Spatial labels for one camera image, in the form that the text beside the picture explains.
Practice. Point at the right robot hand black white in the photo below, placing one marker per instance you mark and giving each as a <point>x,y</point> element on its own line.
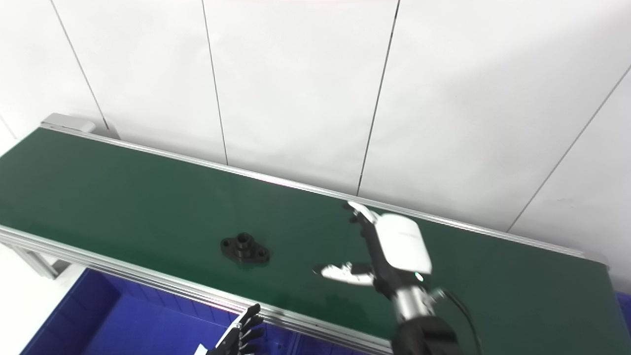
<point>402,244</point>

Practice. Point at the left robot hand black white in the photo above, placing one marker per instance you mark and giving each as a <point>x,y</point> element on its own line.
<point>236,340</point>

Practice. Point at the black flange part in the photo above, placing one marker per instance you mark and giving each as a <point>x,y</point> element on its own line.
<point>244,249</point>

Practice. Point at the green conveyor belt aluminium frame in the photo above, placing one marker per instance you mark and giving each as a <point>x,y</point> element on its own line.
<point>148,202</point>

